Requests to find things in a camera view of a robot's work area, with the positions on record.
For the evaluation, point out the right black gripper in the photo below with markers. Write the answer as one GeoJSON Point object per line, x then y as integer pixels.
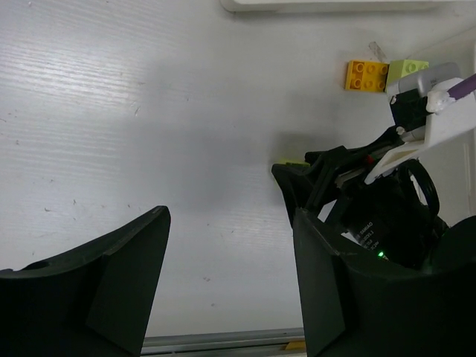
{"type": "Point", "coordinates": [395, 216]}

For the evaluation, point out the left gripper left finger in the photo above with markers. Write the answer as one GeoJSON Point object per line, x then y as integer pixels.
{"type": "Point", "coordinates": [93, 300]}

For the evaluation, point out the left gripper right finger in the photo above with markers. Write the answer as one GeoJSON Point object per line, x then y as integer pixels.
{"type": "Point", "coordinates": [356, 304]}

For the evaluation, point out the yellow-green base lego brick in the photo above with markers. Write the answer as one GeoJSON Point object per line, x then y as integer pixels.
{"type": "Point", "coordinates": [290, 166]}

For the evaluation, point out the light green lego brick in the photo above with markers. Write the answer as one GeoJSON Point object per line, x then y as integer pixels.
{"type": "Point", "coordinates": [398, 69]}

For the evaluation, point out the left white divided tray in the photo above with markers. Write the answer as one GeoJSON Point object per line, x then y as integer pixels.
{"type": "Point", "coordinates": [328, 6]}

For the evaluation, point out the aluminium front rail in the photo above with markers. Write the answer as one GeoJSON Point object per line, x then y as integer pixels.
{"type": "Point", "coordinates": [271, 342]}

